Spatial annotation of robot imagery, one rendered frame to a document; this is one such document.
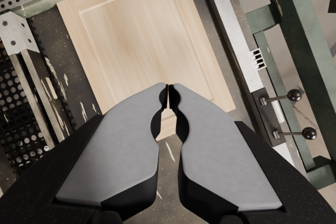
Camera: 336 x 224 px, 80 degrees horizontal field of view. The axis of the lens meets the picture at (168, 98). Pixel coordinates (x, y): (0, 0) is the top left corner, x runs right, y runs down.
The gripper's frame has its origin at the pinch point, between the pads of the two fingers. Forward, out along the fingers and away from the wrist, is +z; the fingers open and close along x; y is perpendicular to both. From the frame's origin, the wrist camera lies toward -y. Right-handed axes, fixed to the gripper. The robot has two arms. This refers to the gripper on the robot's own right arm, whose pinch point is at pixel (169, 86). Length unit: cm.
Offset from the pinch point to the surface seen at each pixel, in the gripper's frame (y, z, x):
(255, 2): 13, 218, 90
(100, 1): 3, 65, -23
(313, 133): 30, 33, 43
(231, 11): 3, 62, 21
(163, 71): 23, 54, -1
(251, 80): 23, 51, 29
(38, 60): 21, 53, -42
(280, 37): 55, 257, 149
